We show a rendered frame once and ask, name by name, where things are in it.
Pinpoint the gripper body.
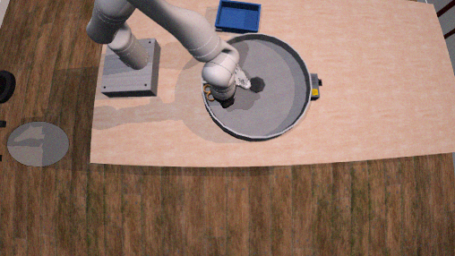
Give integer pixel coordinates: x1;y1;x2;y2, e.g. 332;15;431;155
210;65;251;108

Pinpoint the blue plastic crate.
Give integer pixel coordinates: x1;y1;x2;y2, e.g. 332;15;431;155
215;0;261;34

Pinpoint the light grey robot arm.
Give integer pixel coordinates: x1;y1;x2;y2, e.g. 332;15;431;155
86;0;239;94

